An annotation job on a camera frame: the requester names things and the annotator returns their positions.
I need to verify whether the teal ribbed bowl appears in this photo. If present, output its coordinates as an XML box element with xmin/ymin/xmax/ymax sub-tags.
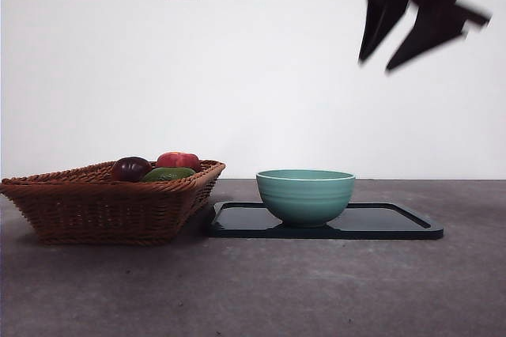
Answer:
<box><xmin>255</xmin><ymin>168</ymin><xmax>357</xmax><ymax>229</ymax></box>

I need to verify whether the dark green rectangular tray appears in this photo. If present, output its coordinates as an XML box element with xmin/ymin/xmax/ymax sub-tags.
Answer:
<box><xmin>204</xmin><ymin>200</ymin><xmax>445</xmax><ymax>240</ymax></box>

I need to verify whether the brown wicker basket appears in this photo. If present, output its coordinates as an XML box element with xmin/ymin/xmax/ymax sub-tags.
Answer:
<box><xmin>0</xmin><ymin>159</ymin><xmax>228</xmax><ymax>247</ymax></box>

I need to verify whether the green fruit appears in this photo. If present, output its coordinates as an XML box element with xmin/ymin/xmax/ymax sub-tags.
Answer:
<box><xmin>141</xmin><ymin>166</ymin><xmax>198</xmax><ymax>184</ymax></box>

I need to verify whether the dark purple fruit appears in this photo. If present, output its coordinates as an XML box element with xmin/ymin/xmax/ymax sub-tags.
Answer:
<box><xmin>110</xmin><ymin>156</ymin><xmax>153</xmax><ymax>183</ymax></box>

